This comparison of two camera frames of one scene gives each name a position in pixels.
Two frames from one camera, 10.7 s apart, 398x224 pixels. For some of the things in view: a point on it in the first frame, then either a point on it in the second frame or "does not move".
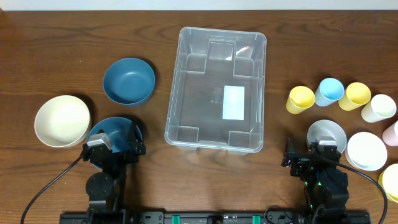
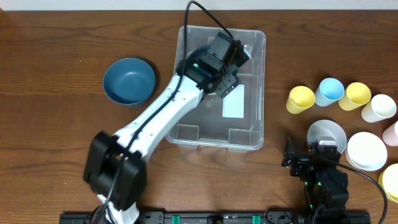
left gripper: x=121 y=152 to x=228 y=86
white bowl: x=365 y=151 does not move
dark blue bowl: x=119 y=130 to x=194 y=56
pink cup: x=390 y=136 does not move
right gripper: x=302 y=160 does not move
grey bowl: x=329 y=128 does not move
